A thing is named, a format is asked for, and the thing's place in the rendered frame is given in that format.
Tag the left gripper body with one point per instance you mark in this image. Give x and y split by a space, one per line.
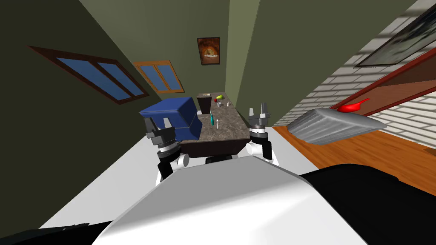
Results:
163 136

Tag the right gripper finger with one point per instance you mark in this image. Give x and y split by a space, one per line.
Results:
264 109
251 112

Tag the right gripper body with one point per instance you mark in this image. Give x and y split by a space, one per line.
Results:
259 120

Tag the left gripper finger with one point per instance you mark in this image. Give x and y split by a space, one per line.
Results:
167 123
151 125

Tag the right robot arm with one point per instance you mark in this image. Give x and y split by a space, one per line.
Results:
361 200

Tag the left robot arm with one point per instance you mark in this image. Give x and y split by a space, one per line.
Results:
165 168

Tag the blue box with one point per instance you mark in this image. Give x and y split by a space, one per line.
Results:
173 114

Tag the dark table with marble top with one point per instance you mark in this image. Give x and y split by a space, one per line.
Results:
228 131

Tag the green pear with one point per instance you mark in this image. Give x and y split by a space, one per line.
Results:
220 97

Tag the white spoon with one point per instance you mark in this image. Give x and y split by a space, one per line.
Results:
217 124

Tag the teal bottle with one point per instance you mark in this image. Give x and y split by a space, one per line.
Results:
211 119

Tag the dark brown box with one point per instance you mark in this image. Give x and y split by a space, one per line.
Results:
205 103

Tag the orange framed window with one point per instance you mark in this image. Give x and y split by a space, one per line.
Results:
160 76

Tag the dark brown framed window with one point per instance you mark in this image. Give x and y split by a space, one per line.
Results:
102 80

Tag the grey ribbed block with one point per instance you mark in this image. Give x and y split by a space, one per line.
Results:
333 126

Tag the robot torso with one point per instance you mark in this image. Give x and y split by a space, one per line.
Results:
235 204

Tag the orange picture in dark frame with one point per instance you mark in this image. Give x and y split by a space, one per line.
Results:
208 51

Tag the dark picture in black frame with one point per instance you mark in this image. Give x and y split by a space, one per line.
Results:
405 39

